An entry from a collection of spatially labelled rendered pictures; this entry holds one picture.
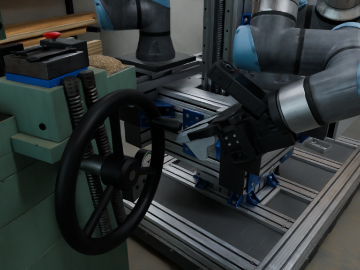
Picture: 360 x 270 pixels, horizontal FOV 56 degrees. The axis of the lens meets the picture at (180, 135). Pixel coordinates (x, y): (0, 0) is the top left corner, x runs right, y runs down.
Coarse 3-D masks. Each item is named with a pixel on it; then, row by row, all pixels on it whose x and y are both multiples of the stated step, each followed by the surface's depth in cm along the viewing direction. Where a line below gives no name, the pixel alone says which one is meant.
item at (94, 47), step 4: (96, 40) 97; (100, 40) 97; (88, 44) 93; (92, 44) 94; (96, 44) 96; (100, 44) 97; (88, 48) 93; (92, 48) 94; (96, 48) 96; (100, 48) 97; (88, 52) 94; (92, 52) 95; (96, 52) 96; (100, 52) 98
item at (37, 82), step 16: (64, 48) 60; (80, 48) 61; (16, 64) 55; (32, 64) 53; (48, 64) 52; (64, 64) 55; (80, 64) 58; (16, 80) 56; (32, 80) 54; (48, 80) 53
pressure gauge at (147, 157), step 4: (140, 152) 90; (144, 152) 90; (148, 152) 90; (136, 156) 89; (140, 156) 89; (144, 156) 89; (148, 156) 91; (140, 160) 89; (144, 160) 89; (148, 160) 91; (140, 164) 89; (144, 164) 90; (148, 164) 92
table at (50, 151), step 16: (112, 80) 80; (128, 80) 86; (0, 112) 60; (0, 128) 56; (16, 128) 59; (0, 144) 57; (16, 144) 58; (32, 144) 56; (48, 144) 56; (64, 144) 57; (48, 160) 56
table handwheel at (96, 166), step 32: (128, 96) 54; (96, 128) 49; (160, 128) 67; (64, 160) 46; (96, 160) 60; (128, 160) 57; (160, 160) 70; (64, 192) 46; (64, 224) 48; (96, 224) 55; (128, 224) 64
